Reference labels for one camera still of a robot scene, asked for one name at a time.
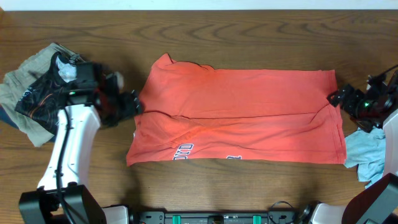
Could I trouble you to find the black orange patterned shirt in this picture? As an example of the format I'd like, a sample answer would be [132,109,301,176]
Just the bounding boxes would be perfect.
[14,52,84,135]

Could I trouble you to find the light blue t-shirt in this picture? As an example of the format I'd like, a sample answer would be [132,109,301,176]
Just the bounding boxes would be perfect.
[344,128,386,189]

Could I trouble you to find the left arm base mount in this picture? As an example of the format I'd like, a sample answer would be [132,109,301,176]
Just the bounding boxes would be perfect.
[102,205,130,224]

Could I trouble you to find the navy folded garment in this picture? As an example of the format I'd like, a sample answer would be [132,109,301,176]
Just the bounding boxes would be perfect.
[0,106,18,129]

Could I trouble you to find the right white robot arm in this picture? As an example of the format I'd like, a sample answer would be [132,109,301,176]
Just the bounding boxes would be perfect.
[310,83,397,224]

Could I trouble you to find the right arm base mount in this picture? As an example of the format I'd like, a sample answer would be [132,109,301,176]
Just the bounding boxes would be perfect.
[296,203,346,224]

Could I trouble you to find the red t-shirt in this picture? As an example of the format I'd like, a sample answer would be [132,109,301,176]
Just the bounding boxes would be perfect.
[126,54,346,165]

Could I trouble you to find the khaki folded garment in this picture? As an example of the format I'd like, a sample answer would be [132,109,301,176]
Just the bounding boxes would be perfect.
[1,43,79,147]

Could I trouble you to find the small black base cable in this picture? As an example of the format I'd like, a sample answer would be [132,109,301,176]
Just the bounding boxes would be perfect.
[267,200,295,224]

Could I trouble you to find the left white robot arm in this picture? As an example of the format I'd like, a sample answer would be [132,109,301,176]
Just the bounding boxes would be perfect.
[19,88,142,223]

